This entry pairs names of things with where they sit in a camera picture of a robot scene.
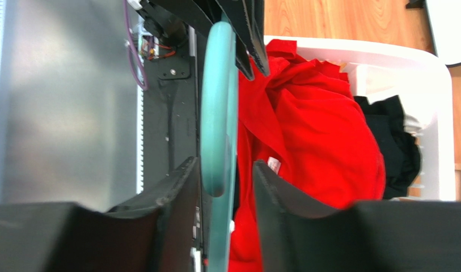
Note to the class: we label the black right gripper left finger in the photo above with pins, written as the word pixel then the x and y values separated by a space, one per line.
pixel 64 236

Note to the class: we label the white plastic laundry basket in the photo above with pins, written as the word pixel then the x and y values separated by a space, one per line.
pixel 423 84

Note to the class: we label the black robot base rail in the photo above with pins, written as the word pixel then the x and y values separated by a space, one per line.
pixel 169 120

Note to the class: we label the teal plastic hanger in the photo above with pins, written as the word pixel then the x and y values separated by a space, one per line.
pixel 218 133

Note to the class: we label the black garment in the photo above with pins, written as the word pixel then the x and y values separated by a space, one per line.
pixel 402 157

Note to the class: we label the white whiteboard with red writing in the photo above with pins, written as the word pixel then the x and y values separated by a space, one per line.
pixel 445 24

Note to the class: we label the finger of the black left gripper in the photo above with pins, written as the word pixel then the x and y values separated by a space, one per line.
pixel 239 16
pixel 255 45

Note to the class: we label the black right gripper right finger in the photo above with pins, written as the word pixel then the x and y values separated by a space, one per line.
pixel 300 233

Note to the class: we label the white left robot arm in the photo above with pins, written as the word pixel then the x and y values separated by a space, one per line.
pixel 168 21

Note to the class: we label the red t shirt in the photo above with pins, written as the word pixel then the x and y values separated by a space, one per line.
pixel 303 116

